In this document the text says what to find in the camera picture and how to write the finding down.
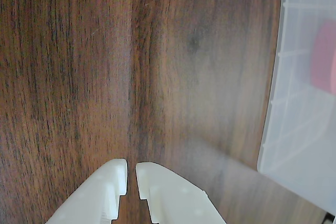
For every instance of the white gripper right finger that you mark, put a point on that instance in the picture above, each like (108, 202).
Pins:
(173, 197)

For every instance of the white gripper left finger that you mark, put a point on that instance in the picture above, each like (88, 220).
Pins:
(99, 190)

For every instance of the red tape roll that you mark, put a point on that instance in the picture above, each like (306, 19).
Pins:
(324, 56)

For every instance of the clear plastic storage box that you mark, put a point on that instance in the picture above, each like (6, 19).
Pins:
(294, 129)

